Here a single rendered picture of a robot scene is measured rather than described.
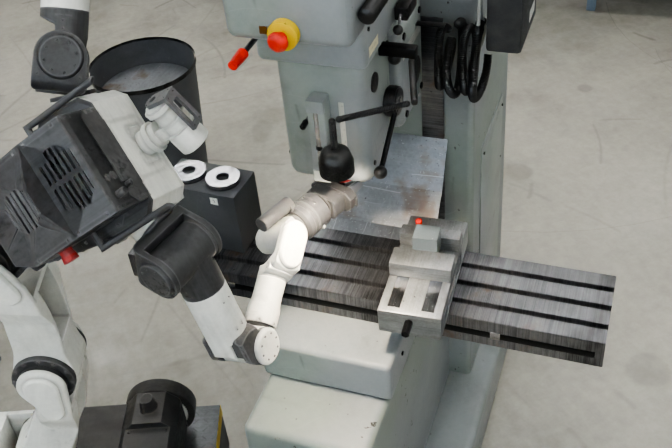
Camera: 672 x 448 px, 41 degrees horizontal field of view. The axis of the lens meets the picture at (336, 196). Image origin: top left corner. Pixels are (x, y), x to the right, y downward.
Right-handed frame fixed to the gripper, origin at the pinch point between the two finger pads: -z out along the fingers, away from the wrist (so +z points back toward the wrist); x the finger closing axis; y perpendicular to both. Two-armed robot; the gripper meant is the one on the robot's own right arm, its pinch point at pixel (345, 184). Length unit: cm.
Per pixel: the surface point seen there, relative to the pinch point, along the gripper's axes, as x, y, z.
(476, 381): -13, 103, -42
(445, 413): -12, 103, -26
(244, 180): 28.8, 6.7, 5.7
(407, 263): -19.0, 14.4, 2.0
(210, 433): 32, 84, 32
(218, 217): 31.6, 14.4, 14.2
